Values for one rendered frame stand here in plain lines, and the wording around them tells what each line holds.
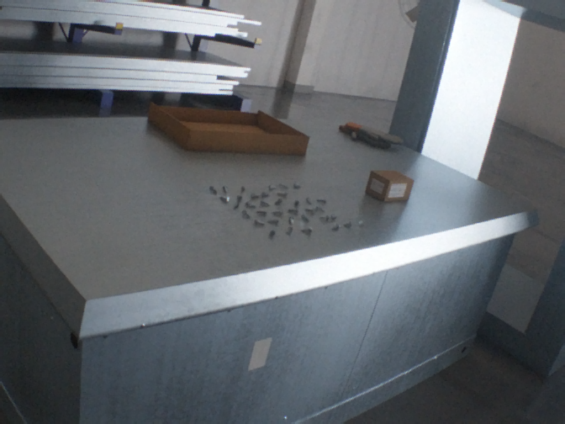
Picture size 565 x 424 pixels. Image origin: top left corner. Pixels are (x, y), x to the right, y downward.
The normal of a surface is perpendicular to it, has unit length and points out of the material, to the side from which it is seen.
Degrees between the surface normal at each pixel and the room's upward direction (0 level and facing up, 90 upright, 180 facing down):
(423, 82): 90
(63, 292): 67
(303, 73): 90
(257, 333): 90
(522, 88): 90
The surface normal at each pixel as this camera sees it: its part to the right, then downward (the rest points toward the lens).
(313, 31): 0.63, 0.39
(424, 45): -0.74, 0.04
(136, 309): 0.71, 0.00
